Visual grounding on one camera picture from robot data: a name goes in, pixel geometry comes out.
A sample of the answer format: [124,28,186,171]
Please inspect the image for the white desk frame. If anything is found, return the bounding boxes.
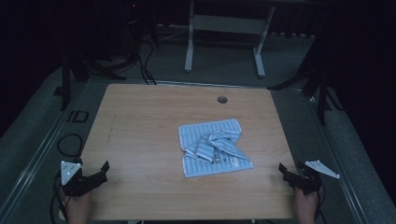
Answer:
[184,0,276,78]

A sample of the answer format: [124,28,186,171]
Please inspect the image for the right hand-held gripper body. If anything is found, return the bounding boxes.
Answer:
[290,160,341,196]

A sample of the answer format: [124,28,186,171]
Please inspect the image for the black cable loop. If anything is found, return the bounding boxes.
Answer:
[56,133,84,159]

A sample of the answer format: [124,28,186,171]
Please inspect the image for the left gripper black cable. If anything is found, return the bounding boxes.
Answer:
[49,171,70,224]

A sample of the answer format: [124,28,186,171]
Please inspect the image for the black metal stand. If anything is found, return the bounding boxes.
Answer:
[268,27,345,126]
[52,0,139,112]

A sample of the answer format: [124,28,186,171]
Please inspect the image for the metal floor rail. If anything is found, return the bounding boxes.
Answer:
[0,81,92,220]
[306,92,372,224]

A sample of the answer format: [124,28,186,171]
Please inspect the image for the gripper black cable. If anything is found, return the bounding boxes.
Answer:
[313,183,329,224]
[49,171,70,224]

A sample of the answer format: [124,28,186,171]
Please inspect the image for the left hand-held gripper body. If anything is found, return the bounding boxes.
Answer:
[60,160,98,198]

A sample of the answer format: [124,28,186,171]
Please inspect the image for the black floor cables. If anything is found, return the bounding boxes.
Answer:
[135,38,158,86]

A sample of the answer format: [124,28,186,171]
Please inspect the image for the blue striped towel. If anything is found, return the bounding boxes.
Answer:
[177,118,254,179]

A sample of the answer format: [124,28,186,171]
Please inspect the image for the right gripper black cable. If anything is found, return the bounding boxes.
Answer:
[313,183,329,224]

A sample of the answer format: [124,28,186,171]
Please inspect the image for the person's right hand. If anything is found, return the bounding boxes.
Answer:
[293,186,319,224]

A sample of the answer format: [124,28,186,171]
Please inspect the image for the person's left hand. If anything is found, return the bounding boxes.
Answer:
[64,189,93,224]

